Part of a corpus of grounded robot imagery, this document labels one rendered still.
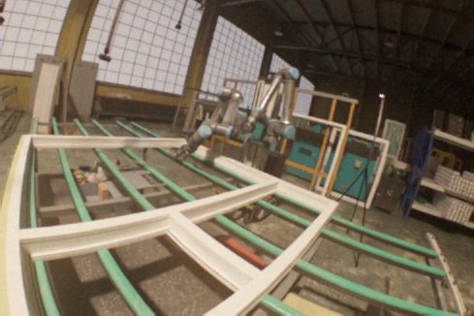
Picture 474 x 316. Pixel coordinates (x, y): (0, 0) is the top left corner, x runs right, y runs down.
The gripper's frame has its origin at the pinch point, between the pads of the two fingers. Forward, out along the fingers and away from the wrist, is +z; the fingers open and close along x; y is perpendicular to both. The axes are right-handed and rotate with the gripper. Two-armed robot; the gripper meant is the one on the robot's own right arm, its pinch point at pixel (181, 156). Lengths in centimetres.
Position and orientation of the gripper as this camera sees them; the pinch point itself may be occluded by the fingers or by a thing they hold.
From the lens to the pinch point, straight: 163.9
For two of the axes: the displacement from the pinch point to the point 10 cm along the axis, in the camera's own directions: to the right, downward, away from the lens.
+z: -6.7, 6.0, 4.4
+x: 5.5, 0.0, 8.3
